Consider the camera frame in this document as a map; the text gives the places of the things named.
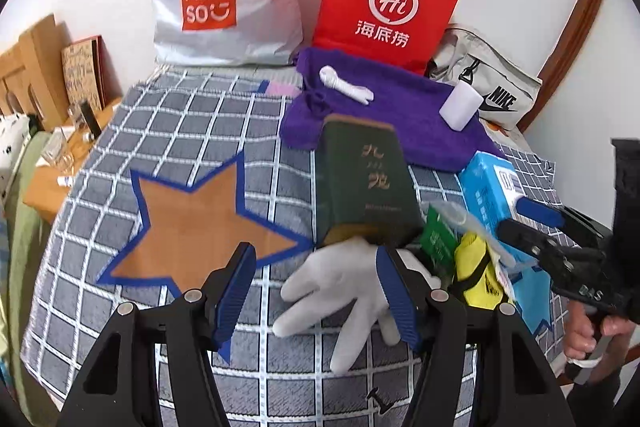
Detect white glove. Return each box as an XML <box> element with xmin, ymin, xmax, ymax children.
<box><xmin>272</xmin><ymin>237</ymin><xmax>443</xmax><ymax>375</ymax></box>

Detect grey sling bag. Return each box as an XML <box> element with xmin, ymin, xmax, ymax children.
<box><xmin>425</xmin><ymin>24</ymin><xmax>543</xmax><ymax>130</ymax></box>

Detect white spotted pillow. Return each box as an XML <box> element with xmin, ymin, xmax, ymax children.
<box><xmin>0</xmin><ymin>114</ymin><xmax>31</xmax><ymax>202</ymax></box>

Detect orange printed cloth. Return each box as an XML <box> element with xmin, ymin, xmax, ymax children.
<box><xmin>484</xmin><ymin>121</ymin><xmax>517</xmax><ymax>138</ymax></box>

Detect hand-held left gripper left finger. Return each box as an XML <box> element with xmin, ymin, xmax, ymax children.
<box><xmin>57</xmin><ymin>242</ymin><xmax>258</xmax><ymax>427</ymax></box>

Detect clear plastic bag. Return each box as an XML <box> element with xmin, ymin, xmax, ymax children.
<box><xmin>465</xmin><ymin>221</ymin><xmax>517</xmax><ymax>268</ymax></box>

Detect brown cardboard boards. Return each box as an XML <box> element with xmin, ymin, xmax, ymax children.
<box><xmin>0</xmin><ymin>14</ymin><xmax>71</xmax><ymax>130</ymax></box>

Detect clear glass bottle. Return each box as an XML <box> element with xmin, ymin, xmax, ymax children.
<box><xmin>42</xmin><ymin>127</ymin><xmax>76</xmax><ymax>168</ymax></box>

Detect purple towel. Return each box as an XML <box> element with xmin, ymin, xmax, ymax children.
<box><xmin>279</xmin><ymin>47</ymin><xmax>506</xmax><ymax>170</ymax></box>

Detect dark perfume bottle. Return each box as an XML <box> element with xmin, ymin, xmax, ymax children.
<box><xmin>75</xmin><ymin>99</ymin><xmax>102</xmax><ymax>142</ymax></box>

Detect dark green book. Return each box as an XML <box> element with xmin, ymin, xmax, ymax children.
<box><xmin>315</xmin><ymin>114</ymin><xmax>426</xmax><ymax>249</ymax></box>

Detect curved wooden frame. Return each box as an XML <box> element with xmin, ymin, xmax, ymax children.
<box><xmin>517</xmin><ymin>0</ymin><xmax>609</xmax><ymax>134</ymax></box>

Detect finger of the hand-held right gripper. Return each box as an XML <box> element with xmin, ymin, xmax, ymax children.
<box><xmin>516</xmin><ymin>198</ymin><xmax>613</xmax><ymax>250</ymax></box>
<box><xmin>497</xmin><ymin>219</ymin><xmax>576</xmax><ymax>270</ymax></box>

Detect green bedding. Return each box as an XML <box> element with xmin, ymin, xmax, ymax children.
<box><xmin>0</xmin><ymin>132</ymin><xmax>53</xmax><ymax>408</ymax></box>

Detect person's right hand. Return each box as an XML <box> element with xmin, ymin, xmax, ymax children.
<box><xmin>562</xmin><ymin>307</ymin><xmax>636</xmax><ymax>370</ymax></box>

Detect patterned brown book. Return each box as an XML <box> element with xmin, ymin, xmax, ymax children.
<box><xmin>61</xmin><ymin>36</ymin><xmax>123</xmax><ymax>112</ymax></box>

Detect blue tissue pack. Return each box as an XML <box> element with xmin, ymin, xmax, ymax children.
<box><xmin>459</xmin><ymin>152</ymin><xmax>531</xmax><ymax>258</ymax></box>

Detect wooden nightstand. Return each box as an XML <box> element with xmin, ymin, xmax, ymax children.
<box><xmin>22</xmin><ymin>107</ymin><xmax>126</xmax><ymax>224</ymax></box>

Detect grey checkered blanket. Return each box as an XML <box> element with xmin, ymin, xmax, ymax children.
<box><xmin>20</xmin><ymin>64</ymin><xmax>558</xmax><ymax>427</ymax></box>

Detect white packet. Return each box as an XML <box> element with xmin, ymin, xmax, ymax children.
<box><xmin>439</xmin><ymin>83</ymin><xmax>482</xmax><ymax>130</ymax></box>

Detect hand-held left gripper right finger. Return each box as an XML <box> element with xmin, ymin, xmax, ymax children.
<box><xmin>375</xmin><ymin>246</ymin><xmax>576</xmax><ymax>427</ymax></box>

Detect yellow pouch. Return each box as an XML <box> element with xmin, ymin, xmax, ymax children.
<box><xmin>447</xmin><ymin>232</ymin><xmax>516</xmax><ymax>308</ymax></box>

